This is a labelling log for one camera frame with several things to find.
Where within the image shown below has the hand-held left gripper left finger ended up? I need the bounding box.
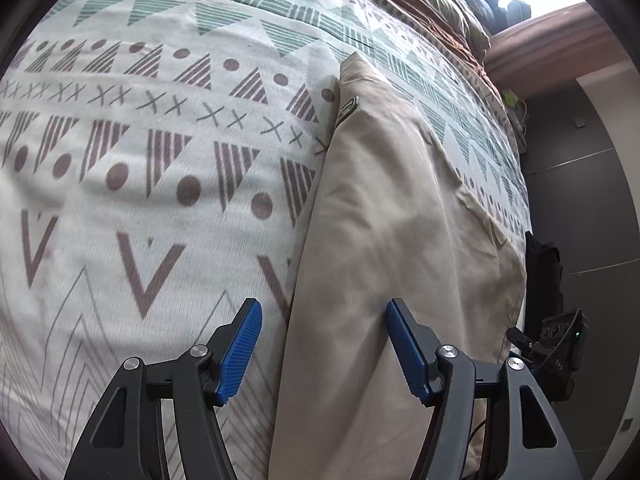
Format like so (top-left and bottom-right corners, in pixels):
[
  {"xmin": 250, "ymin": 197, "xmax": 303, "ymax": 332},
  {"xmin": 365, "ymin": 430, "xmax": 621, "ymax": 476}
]
[{"xmin": 62, "ymin": 297, "xmax": 263, "ymax": 480}]

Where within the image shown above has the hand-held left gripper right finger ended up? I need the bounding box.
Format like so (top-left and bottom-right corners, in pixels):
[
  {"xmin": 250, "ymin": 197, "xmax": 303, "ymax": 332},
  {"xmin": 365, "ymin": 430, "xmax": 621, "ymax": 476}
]
[{"xmin": 385, "ymin": 297, "xmax": 583, "ymax": 480}]

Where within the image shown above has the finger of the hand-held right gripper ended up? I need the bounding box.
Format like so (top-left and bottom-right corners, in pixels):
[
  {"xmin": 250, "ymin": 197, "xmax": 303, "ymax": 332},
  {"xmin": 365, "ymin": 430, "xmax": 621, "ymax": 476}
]
[{"xmin": 506, "ymin": 327, "xmax": 543, "ymax": 361}]

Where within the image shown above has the beige zip jacket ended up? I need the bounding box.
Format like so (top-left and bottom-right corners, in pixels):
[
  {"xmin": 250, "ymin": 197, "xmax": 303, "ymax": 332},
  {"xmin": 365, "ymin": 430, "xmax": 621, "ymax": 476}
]
[{"xmin": 267, "ymin": 52, "xmax": 528, "ymax": 480}]

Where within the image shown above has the patterned white bedspread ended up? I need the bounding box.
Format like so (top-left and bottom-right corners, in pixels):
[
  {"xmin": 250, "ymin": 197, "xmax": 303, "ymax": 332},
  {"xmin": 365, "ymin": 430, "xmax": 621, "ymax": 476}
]
[{"xmin": 0, "ymin": 0, "xmax": 531, "ymax": 480}]

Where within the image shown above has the pink curtain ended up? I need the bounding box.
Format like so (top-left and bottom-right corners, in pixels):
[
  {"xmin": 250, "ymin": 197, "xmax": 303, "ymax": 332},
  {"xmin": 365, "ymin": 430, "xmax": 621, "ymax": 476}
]
[{"xmin": 482, "ymin": 2, "xmax": 613, "ymax": 96}]

